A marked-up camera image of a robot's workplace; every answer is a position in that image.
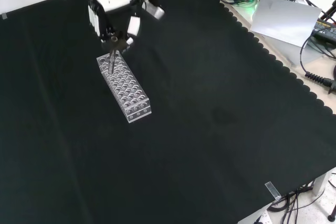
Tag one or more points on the clear plastic test tube rack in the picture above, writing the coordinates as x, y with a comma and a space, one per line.
126, 93

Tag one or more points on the black power supply box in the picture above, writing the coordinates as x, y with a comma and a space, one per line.
325, 31

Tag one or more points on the black tripod leg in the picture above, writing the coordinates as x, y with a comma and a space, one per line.
330, 11

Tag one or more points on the clear tape strip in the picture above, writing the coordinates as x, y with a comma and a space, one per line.
272, 190

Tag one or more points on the white table leg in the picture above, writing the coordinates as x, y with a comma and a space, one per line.
322, 182

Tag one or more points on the pale grey board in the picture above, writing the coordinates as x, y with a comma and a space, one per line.
284, 20

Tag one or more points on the black bench cloth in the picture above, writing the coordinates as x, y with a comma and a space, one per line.
183, 134

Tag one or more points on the clear glass test tube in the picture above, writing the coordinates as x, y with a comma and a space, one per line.
111, 60

